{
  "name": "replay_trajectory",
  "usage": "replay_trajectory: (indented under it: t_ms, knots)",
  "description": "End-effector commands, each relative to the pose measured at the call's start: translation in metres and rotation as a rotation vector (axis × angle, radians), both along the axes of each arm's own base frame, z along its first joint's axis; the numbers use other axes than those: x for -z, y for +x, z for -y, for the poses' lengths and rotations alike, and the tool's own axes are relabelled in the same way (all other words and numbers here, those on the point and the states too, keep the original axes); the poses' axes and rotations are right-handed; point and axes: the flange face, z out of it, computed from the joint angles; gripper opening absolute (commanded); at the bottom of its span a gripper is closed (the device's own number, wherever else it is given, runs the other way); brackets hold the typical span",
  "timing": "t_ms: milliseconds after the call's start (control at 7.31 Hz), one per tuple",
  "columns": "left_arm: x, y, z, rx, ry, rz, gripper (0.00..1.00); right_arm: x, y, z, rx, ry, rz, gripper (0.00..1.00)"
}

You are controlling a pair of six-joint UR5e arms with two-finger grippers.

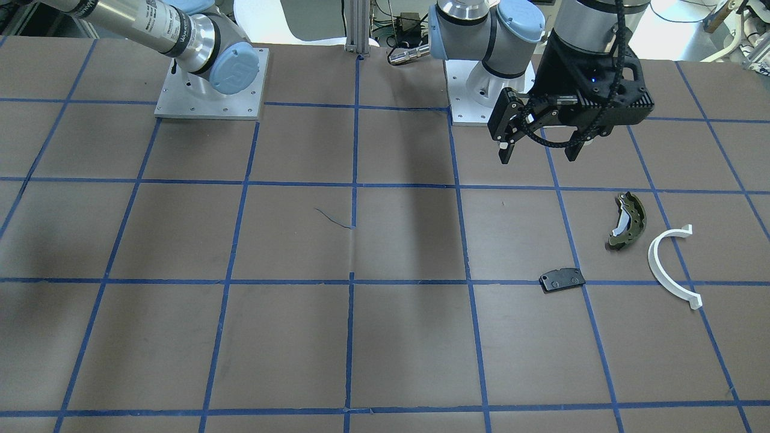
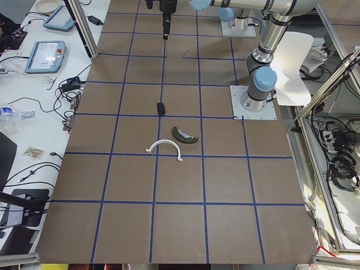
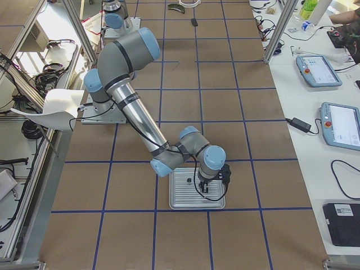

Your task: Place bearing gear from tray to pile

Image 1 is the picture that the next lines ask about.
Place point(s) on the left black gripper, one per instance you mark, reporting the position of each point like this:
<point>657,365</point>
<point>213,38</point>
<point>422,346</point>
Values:
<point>557,67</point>

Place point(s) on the green brake shoe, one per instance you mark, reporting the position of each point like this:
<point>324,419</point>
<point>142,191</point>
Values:
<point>631,222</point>

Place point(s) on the black brake pad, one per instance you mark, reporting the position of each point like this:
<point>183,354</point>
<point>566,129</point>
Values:
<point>561,279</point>

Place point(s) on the silver cylindrical connector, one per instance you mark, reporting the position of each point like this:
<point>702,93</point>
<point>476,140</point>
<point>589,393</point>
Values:
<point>408,55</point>

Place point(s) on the white curved plastic part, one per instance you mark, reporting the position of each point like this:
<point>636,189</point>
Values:
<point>658,270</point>

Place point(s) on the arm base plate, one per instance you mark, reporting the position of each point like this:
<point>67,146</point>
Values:
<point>473,91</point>
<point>188,97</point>

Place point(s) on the aluminium frame post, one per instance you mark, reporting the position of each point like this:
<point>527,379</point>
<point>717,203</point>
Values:
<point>356,26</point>

